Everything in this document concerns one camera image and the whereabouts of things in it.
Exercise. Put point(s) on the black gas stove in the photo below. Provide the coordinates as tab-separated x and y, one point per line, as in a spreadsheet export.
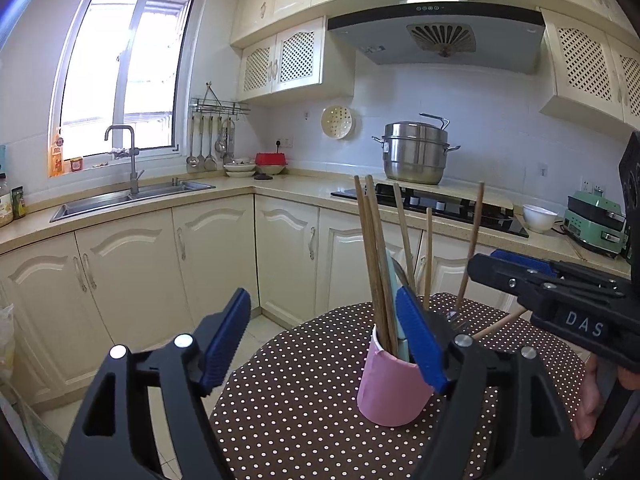
500	222

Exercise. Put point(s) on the large cream lattice cabinet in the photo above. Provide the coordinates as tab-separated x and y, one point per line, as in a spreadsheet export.
580	65

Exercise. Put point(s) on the metal wall rack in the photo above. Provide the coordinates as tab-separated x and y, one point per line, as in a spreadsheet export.
220	107

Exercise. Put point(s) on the double wall socket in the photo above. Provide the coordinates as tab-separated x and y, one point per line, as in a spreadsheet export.
592	186

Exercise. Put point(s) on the stainless steel steamer pot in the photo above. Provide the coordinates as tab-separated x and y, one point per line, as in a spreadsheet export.
412	160

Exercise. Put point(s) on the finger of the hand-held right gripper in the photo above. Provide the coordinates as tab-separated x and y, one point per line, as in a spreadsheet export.
525	285
525	258

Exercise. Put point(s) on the pale plastic bag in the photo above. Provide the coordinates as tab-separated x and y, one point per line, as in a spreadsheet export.
37	430

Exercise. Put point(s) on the small cream lattice cabinet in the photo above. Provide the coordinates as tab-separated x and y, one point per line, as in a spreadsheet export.
295	60

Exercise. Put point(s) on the stack of white dishes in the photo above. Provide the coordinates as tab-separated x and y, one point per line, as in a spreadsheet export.
240	170

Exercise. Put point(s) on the red container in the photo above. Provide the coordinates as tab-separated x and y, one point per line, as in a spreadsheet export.
271	160

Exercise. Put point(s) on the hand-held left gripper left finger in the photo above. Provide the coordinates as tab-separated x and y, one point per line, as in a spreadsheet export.
227	340

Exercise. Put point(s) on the translucent plastic bag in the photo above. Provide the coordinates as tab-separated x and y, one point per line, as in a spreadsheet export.
6	340

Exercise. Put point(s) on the pink cup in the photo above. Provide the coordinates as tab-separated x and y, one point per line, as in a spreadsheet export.
385	390

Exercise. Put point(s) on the orange bottle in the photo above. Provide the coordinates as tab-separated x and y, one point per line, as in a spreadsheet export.
57	157

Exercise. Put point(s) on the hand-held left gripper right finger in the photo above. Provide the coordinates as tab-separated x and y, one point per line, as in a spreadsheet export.
420	340

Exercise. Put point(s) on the green electric cooker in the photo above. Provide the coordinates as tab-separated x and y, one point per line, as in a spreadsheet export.
590	230

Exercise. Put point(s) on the small black dish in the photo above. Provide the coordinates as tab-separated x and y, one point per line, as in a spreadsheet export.
263	176

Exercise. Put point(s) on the large seasoning jar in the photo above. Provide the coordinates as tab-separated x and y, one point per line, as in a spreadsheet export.
5	205

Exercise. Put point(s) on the stainless steel sink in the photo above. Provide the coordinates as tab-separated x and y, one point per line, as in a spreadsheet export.
100	205

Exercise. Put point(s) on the person's right hand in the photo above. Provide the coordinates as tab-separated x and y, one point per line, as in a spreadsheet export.
591	395

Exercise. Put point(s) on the kitchen window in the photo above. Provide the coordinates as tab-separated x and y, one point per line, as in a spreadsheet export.
100	85

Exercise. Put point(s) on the small dark jar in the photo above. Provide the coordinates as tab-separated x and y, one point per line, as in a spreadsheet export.
18	202

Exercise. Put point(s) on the cream lower kitchen cabinets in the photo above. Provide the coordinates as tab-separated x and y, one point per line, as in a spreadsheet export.
125	270

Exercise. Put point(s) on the range hood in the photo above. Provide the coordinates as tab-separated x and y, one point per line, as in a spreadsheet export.
500	35

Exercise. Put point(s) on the hanging metal cooking utensil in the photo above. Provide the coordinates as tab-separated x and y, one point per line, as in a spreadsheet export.
230	145
192	160
200	162
210	162
220	145

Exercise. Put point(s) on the white bowl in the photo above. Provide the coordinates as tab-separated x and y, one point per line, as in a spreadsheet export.
540	219

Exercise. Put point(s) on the round perforated cream plate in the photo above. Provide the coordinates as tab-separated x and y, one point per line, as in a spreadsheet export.
336	122

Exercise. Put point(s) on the single wooden chopstick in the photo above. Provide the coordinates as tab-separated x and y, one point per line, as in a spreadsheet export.
374	205
372	245
472	230
500	322
360	200
402	225

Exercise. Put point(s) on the polka dot round table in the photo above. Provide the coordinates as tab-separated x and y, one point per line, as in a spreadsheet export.
300	410

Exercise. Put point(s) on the light blue container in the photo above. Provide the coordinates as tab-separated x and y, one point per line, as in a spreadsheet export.
2	159

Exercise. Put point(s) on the light blue sheathed knife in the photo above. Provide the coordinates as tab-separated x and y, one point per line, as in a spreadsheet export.
390	270

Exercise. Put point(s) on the metal faucet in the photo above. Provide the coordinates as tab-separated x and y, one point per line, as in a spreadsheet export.
134	180

